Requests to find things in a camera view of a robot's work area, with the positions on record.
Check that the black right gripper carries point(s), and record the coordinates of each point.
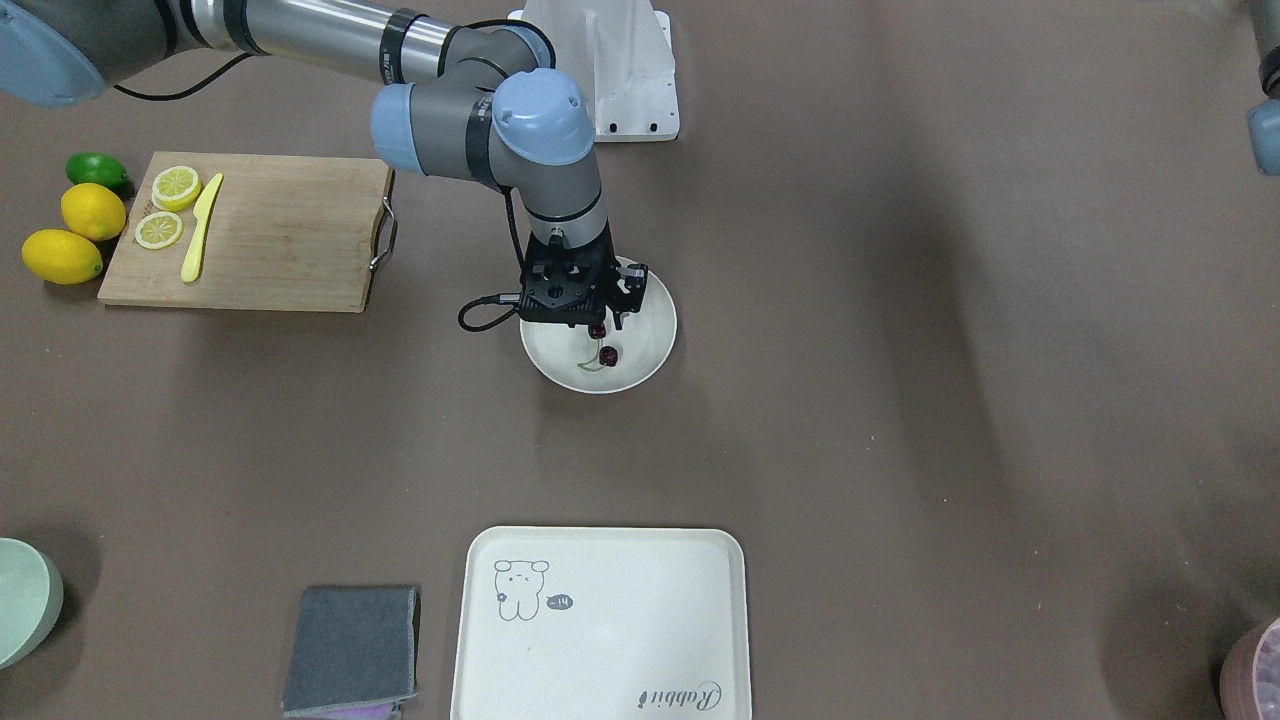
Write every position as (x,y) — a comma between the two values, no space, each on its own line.
(630,285)

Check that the beige round plate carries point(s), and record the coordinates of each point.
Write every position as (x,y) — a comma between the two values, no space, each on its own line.
(645,342)

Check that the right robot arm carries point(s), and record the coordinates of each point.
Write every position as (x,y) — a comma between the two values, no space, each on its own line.
(484,103)

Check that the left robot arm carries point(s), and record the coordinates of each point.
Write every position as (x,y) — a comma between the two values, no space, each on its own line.
(1263,119)

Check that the white rabbit tray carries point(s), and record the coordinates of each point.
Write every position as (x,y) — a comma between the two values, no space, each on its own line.
(603,623)

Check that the wooden cutting board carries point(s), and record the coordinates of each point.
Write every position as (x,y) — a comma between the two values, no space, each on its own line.
(286,233)

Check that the grey folded cloth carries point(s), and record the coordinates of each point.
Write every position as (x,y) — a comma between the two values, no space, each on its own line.
(354,652)

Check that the yellow plastic knife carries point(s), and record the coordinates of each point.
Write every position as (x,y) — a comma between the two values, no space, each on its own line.
(193,262)

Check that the upper lemon slice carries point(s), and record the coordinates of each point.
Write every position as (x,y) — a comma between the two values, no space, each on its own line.
(176,188)

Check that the lemon slice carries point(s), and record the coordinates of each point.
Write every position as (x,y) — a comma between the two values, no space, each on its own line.
(159,230)
(176,188)

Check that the lower lemon slice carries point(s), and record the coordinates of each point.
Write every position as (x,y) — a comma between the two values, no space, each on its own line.
(159,230)

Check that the yellow lemon near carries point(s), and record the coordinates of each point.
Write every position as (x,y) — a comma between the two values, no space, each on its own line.
(93,211)

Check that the yellow lemon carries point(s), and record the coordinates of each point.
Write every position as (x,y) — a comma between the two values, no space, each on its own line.
(61,257)
(93,211)

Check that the green lime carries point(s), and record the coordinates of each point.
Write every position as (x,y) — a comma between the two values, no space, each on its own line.
(97,168)

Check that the yellow lemon far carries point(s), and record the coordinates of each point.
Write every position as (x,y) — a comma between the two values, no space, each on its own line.
(61,257)

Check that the mint green bowl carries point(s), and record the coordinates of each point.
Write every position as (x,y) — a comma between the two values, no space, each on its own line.
(32,593)

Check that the pink bowl with ice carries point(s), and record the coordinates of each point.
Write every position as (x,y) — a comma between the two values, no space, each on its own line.
(1249,678)

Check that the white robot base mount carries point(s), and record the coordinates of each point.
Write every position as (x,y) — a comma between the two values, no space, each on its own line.
(620,54)

